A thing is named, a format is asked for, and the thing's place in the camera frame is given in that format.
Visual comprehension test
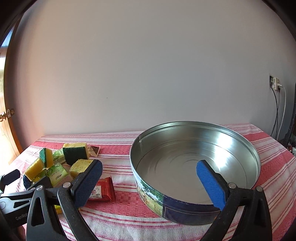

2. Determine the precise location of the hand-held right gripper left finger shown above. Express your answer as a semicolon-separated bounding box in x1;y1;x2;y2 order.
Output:
26;159;103;241

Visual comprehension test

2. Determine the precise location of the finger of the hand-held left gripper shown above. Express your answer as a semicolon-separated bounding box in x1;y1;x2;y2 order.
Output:
0;169;21;193
23;174;54;193

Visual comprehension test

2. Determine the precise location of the white wall socket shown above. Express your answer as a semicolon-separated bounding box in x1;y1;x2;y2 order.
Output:
269;74;281;91

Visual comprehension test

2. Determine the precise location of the red white striped tablecloth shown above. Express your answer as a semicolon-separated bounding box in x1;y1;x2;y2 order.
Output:
14;123;296;241

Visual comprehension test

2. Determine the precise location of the red snack packet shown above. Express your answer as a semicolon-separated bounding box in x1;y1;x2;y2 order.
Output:
89;176;116;202

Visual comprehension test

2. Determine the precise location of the dark object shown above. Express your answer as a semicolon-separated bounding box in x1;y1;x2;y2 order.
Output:
285;111;296;153

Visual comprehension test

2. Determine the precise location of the white cable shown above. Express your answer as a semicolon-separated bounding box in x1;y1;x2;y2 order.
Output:
276;86;287;139

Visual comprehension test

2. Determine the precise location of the round metal cookie tin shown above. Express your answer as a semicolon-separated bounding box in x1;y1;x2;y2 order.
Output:
129;120;261;225

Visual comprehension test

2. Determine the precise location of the black cable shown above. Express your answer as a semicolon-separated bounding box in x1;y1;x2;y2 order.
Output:
270;87;281;139

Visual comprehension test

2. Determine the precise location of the yellow green sponge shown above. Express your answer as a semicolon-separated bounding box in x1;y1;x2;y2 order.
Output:
62;142;89;165
24;158;45;180
39;148;54;168
69;159;94;179

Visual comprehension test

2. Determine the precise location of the brown sachet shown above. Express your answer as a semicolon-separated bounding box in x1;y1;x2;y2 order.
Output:
87;145;101;158

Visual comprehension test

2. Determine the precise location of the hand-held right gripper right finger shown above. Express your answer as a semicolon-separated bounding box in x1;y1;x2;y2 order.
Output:
196;159;273;241

